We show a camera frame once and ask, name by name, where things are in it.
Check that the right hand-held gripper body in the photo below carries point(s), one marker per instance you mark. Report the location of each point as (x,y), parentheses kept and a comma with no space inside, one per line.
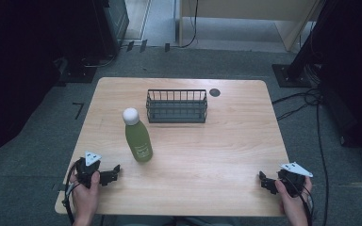
(292,179)

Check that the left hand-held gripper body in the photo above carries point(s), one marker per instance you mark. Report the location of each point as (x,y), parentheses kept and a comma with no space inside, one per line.
(86,172)

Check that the green bottle with white cap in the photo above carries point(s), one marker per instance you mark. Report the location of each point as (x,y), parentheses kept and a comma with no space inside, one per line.
(137,138)

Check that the person's right hand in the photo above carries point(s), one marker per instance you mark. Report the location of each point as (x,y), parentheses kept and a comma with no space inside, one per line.
(290,202)

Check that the person's left hand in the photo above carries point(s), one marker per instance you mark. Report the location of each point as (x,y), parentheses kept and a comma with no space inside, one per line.
(85,197)

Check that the person's dark clothing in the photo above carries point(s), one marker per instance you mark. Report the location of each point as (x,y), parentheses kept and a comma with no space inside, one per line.
(176,221)

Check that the black round table grommet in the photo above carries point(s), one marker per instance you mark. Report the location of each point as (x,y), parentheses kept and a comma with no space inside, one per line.
(214,92)

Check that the black stand with square base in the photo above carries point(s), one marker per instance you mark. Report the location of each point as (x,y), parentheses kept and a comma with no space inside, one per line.
(78,73)

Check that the dark monitor cabinet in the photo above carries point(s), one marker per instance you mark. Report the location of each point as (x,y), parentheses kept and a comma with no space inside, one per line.
(113,25)

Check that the light wooden furniture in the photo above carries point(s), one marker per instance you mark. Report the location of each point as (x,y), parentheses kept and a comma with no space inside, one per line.
(248,8)

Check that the black stand with base plate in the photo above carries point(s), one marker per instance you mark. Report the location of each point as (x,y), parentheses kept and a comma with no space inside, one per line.
(295,73)

